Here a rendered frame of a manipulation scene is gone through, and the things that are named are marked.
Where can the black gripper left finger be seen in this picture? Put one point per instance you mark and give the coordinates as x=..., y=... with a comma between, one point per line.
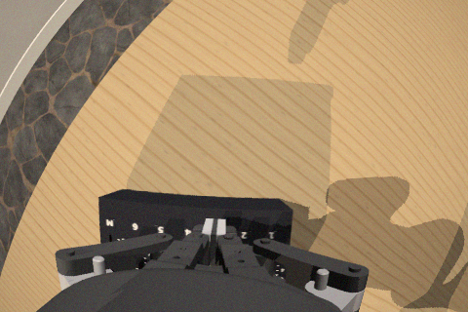
x=79, y=263

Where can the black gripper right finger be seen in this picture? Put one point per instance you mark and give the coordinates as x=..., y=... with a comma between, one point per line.
x=340, y=282

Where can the black lighting desk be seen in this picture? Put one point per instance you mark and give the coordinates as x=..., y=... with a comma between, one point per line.
x=128, y=213

